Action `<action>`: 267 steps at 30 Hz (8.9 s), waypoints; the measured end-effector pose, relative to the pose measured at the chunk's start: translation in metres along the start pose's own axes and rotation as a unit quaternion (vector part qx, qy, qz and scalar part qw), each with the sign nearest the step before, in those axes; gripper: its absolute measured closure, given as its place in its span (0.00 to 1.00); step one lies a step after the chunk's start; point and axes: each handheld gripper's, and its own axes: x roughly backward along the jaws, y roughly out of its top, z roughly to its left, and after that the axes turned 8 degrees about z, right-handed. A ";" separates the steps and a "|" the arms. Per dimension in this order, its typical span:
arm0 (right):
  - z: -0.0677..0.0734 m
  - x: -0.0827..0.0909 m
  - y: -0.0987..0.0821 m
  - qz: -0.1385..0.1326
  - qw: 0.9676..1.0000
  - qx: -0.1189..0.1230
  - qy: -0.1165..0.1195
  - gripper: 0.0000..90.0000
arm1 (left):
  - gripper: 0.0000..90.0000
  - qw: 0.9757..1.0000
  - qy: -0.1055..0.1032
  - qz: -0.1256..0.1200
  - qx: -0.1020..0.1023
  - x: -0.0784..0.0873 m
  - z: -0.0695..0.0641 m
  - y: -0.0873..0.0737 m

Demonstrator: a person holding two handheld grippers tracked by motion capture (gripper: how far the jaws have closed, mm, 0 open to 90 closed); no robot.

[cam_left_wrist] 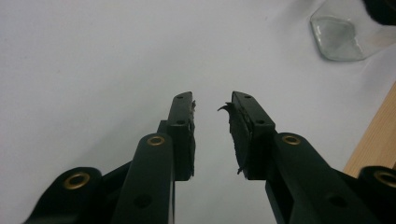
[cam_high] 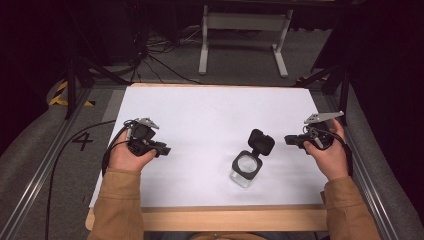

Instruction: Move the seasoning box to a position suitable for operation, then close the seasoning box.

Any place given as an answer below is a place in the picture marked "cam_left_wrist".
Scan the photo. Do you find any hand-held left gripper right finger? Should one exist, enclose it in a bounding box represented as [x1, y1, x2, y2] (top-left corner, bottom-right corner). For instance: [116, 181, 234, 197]
[217, 91, 381, 224]

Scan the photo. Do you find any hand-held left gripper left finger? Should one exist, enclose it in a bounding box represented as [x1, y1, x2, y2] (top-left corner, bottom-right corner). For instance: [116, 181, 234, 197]
[110, 91, 197, 224]

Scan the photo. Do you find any light wooden board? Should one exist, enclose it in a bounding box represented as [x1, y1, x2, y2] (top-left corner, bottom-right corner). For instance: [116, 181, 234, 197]
[343, 81, 396, 178]

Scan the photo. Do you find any clear glass dish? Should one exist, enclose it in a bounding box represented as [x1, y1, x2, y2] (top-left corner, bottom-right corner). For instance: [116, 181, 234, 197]
[309, 0, 396, 62]

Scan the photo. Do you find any dark object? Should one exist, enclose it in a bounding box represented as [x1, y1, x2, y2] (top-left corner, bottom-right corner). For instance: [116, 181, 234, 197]
[362, 0, 396, 26]

